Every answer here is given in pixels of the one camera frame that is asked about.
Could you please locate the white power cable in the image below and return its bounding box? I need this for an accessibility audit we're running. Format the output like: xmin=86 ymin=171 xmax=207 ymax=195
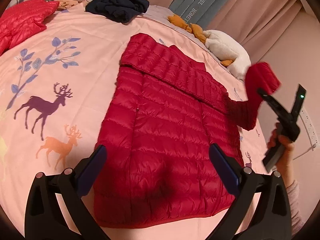
xmin=292 ymin=143 xmax=317 ymax=161

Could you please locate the white power strip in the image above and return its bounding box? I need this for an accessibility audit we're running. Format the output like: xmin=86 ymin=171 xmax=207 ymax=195
xmin=299 ymin=107 xmax=319 ymax=149

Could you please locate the white goose plush toy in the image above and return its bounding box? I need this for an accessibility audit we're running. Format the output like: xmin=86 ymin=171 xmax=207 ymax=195
xmin=168 ymin=14 xmax=251 ymax=80

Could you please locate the right forearm grey sleeve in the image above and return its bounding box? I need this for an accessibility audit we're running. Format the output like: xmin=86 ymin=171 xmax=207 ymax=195
xmin=286 ymin=180 xmax=304 ymax=236

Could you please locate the grey-blue lettered headboard cushion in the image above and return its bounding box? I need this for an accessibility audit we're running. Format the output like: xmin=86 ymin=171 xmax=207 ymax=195
xmin=168 ymin=0 xmax=244 ymax=30

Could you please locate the pink curtain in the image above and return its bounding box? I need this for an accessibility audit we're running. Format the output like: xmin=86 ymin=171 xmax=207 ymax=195
xmin=148 ymin=0 xmax=303 ymax=62

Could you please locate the right hand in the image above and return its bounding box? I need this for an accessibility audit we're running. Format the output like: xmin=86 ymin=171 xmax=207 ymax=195
xmin=264 ymin=122 xmax=294 ymax=184

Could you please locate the small orange garment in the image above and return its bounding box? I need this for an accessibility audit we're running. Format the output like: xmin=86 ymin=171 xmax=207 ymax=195
xmin=56 ymin=0 xmax=80 ymax=11

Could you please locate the pink deer print duvet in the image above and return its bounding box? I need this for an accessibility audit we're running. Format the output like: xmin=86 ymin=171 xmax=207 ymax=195
xmin=1 ymin=5 xmax=277 ymax=233

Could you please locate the dark red puffer jacket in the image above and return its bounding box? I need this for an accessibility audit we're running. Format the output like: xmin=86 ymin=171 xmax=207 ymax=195
xmin=93 ymin=33 xmax=280 ymax=229

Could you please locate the bright red puffer jacket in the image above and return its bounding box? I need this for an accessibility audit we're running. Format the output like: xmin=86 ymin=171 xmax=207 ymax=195
xmin=1 ymin=0 xmax=59 ymax=54

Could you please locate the navy blue garment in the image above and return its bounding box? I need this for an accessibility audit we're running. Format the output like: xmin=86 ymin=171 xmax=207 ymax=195
xmin=85 ymin=0 xmax=150 ymax=24

